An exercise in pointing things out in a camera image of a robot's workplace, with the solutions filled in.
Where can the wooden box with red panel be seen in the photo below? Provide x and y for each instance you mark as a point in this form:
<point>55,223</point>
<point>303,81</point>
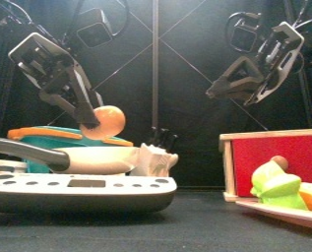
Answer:
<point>272,154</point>

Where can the orange toy food piece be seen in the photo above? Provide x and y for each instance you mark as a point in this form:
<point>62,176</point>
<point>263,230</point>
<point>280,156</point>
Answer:
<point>309,201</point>

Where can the orange toy egg shell half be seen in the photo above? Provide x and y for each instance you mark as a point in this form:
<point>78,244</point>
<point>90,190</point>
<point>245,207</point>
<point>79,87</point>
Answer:
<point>106,122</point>

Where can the grey and white scale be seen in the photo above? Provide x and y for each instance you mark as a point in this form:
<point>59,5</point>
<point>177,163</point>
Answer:
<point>79,192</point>

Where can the grey vertical frame pole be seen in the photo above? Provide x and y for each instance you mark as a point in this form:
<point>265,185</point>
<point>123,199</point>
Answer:
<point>156,62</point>

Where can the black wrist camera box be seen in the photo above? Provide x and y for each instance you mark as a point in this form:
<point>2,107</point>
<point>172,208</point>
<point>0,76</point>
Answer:
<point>93,31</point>
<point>244,35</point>

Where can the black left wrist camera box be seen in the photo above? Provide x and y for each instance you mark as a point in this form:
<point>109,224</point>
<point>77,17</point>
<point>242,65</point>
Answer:
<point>93,31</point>

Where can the green toy vegetable brown stem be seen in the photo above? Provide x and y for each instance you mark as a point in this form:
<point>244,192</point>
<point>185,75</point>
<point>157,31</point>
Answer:
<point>279,188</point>

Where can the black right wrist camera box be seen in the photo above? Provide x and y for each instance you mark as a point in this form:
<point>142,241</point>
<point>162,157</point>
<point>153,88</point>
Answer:
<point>244,35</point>

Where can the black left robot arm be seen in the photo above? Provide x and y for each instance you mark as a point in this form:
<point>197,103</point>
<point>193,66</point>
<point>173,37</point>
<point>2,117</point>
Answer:
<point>4,14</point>

